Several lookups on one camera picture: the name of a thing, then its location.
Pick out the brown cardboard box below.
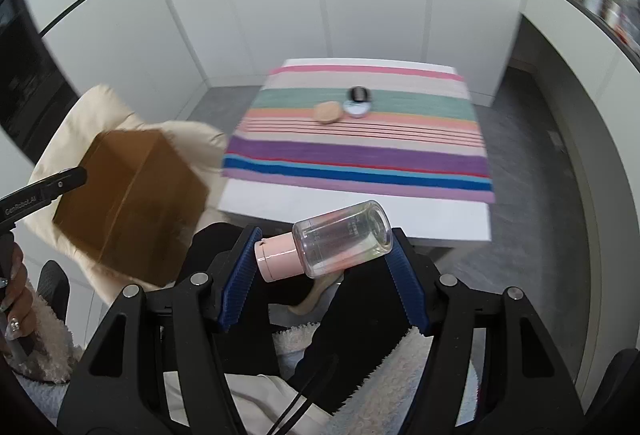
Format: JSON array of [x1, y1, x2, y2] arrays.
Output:
[[52, 129, 211, 288]]

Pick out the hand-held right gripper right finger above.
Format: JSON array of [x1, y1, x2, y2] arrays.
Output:
[[385, 227, 586, 435]]

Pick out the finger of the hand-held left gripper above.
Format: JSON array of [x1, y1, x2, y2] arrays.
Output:
[[37, 166, 88, 203]]

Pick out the black office chair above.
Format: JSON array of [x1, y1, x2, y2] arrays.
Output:
[[37, 260, 71, 321]]

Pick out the black pants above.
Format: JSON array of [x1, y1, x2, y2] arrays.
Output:
[[187, 222, 416, 416]]

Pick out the white table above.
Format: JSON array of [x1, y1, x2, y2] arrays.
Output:
[[217, 58, 493, 248]]

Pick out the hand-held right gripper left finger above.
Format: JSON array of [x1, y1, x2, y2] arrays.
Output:
[[57, 226, 263, 435]]

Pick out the black cabinet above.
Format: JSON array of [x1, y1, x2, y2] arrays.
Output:
[[0, 0, 81, 161]]

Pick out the beige round compact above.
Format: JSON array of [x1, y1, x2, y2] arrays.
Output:
[[313, 101, 344, 124]]

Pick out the cream padded armchair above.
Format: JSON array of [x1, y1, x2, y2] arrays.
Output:
[[27, 84, 231, 311]]

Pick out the black cable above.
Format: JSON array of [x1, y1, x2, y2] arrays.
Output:
[[265, 360, 341, 435]]

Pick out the person's left hand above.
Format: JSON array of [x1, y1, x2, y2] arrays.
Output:
[[0, 247, 36, 353]]

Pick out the cream garment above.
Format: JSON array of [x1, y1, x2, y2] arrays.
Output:
[[165, 372, 321, 435]]

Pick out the striped colourful cloth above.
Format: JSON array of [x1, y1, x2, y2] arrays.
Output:
[[221, 64, 496, 203]]

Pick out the clear bottle with pink cap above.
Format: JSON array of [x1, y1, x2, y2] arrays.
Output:
[[254, 200, 394, 283]]

